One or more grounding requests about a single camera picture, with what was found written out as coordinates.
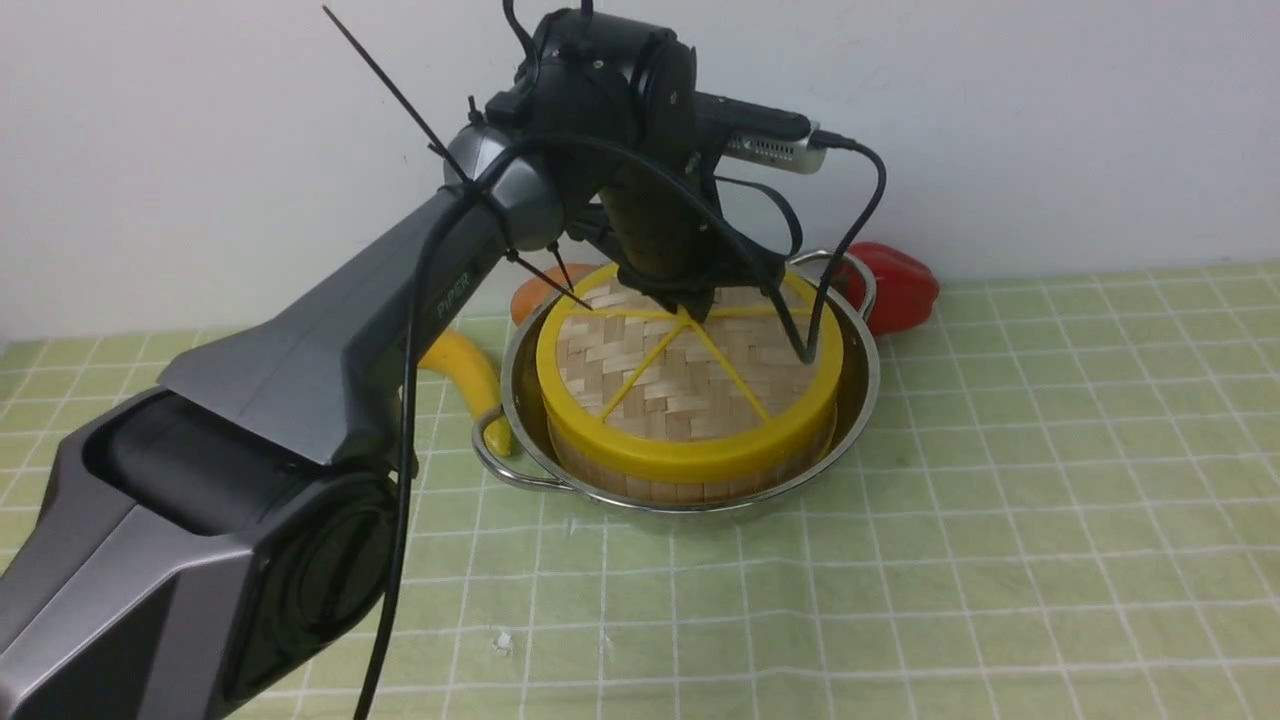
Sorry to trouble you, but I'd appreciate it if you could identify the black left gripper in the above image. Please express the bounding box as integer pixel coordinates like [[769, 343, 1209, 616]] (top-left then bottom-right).
[[575, 165, 786, 323]]

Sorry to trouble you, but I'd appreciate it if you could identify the yellow woven bamboo steamer lid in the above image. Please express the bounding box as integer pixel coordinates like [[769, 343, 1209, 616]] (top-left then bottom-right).
[[535, 265, 845, 434]]

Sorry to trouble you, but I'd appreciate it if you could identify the yellow bamboo steamer basket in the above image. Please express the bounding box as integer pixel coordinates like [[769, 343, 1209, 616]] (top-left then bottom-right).
[[547, 402, 838, 506]]

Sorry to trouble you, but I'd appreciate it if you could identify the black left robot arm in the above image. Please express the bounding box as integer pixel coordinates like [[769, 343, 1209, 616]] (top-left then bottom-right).
[[1, 1, 812, 719]]

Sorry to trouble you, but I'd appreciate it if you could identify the orange toy fruit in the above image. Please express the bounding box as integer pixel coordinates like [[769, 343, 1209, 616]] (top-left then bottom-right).
[[509, 263, 596, 325]]

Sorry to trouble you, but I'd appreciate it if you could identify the red toy bell pepper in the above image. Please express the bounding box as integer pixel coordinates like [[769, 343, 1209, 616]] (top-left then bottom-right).
[[846, 241, 940, 338]]

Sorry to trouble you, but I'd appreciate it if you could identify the yellow toy banana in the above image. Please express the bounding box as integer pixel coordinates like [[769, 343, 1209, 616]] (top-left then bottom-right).
[[417, 329, 500, 420]]

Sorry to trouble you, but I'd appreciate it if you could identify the green checkered tablecloth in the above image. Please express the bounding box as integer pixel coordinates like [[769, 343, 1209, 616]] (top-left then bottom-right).
[[0, 263, 1280, 720]]

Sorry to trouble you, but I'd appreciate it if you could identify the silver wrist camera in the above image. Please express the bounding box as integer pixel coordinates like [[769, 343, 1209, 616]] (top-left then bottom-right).
[[694, 92, 826, 176]]

